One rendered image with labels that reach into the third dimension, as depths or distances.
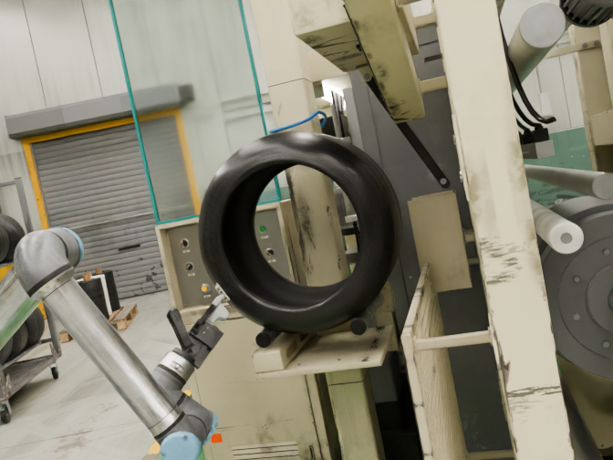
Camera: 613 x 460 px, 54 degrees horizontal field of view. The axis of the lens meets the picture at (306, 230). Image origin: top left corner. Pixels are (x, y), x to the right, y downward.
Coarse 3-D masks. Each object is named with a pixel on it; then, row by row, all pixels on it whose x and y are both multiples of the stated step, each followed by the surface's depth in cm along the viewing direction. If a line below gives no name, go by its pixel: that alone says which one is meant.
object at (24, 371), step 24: (24, 192) 570; (0, 216) 540; (24, 216) 568; (0, 240) 502; (0, 264) 525; (48, 312) 574; (24, 336) 512; (0, 360) 465; (24, 360) 578; (48, 360) 554; (0, 384) 452; (24, 384) 489; (0, 408) 455
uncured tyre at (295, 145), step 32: (256, 160) 165; (288, 160) 162; (320, 160) 161; (352, 160) 161; (224, 192) 168; (256, 192) 195; (352, 192) 159; (384, 192) 162; (224, 224) 193; (384, 224) 160; (224, 256) 172; (256, 256) 197; (384, 256) 162; (224, 288) 172; (256, 288) 195; (288, 288) 196; (320, 288) 194; (352, 288) 162; (256, 320) 173; (288, 320) 168; (320, 320) 166
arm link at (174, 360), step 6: (168, 354) 161; (174, 354) 160; (180, 354) 161; (162, 360) 160; (168, 360) 159; (174, 360) 159; (180, 360) 159; (186, 360) 160; (168, 366) 158; (174, 366) 159; (180, 366) 159; (186, 366) 160; (192, 366) 161; (180, 372) 158; (186, 372) 160; (192, 372) 163; (186, 378) 160
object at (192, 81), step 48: (144, 0) 242; (192, 0) 237; (240, 0) 232; (144, 48) 244; (192, 48) 239; (240, 48) 234; (144, 96) 246; (192, 96) 241; (240, 96) 237; (144, 144) 249; (192, 144) 244; (240, 144) 239; (192, 192) 246
